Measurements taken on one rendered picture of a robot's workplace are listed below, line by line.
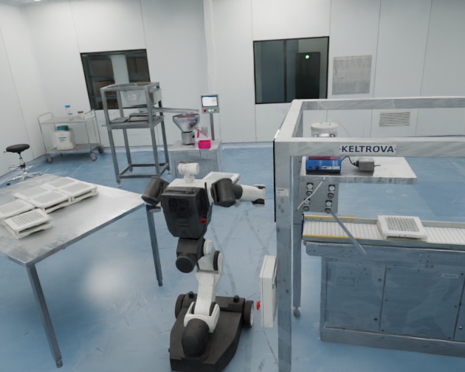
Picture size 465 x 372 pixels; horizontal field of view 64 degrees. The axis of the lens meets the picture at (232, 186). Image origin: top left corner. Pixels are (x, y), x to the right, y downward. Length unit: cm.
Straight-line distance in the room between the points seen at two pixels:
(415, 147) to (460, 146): 14
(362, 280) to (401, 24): 580
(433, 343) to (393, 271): 60
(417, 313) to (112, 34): 683
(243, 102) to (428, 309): 556
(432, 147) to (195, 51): 632
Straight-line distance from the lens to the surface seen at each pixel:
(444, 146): 148
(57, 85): 846
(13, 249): 276
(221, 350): 260
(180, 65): 752
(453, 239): 259
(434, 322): 283
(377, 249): 241
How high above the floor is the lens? 200
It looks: 21 degrees down
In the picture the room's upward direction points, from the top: 4 degrees counter-clockwise
